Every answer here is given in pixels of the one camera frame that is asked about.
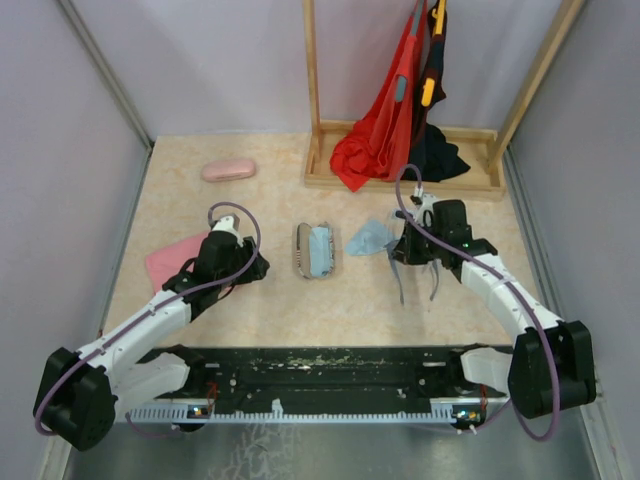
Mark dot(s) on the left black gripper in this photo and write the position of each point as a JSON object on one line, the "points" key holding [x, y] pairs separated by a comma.
{"points": [[255, 271]]}

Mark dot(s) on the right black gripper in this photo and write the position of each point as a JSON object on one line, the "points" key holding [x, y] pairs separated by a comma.
{"points": [[404, 252]]}

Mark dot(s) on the grey blue frame glasses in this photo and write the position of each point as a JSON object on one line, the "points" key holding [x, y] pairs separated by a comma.
{"points": [[433, 268]]}

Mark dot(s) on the pink glasses case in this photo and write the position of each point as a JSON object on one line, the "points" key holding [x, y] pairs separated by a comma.
{"points": [[228, 170]]}

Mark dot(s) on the flag print glasses case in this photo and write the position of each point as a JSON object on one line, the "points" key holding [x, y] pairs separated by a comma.
{"points": [[301, 249]]}

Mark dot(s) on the light blue lens cloth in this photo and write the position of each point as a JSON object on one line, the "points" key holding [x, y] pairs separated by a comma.
{"points": [[320, 250]]}

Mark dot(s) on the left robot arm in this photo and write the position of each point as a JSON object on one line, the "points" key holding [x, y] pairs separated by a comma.
{"points": [[83, 392]]}

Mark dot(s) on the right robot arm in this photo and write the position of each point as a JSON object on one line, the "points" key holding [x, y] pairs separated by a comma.
{"points": [[551, 364]]}

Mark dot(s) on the crumpled light blue cloth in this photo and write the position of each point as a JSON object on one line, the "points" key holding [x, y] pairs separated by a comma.
{"points": [[370, 239]]}

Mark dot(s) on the pink folded cloth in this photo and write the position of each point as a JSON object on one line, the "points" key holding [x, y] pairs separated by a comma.
{"points": [[175, 267]]}

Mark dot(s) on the dark hanging garment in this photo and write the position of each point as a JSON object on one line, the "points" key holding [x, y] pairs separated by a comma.
{"points": [[435, 125]]}

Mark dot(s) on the red hanging garment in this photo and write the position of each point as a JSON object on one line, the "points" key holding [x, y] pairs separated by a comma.
{"points": [[378, 145]]}

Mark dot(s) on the wooden clothes rack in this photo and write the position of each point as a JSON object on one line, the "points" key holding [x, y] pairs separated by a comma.
{"points": [[481, 149]]}

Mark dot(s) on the yellow clothes hanger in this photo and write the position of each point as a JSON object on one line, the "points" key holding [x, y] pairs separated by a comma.
{"points": [[434, 67]]}

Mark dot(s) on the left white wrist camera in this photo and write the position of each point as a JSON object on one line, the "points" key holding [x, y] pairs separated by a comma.
{"points": [[228, 223]]}

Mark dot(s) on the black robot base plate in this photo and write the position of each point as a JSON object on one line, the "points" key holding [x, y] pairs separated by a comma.
{"points": [[329, 380]]}

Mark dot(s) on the white cable duct strip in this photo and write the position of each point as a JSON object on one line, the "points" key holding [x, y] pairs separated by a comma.
{"points": [[185, 413]]}

